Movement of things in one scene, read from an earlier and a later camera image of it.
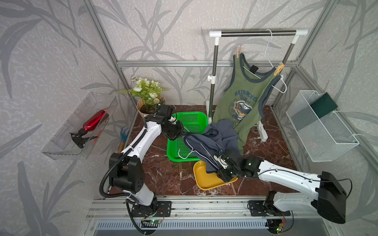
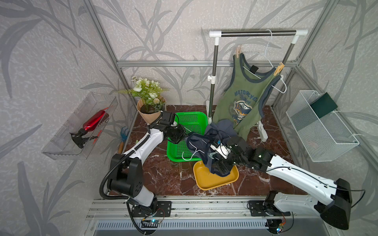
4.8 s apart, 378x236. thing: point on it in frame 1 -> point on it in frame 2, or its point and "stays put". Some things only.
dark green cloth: x=323 y=105 stays put
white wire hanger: x=191 y=152 -> x=194 y=153
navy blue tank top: x=219 y=136 stays put
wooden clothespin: x=238 y=49 stays put
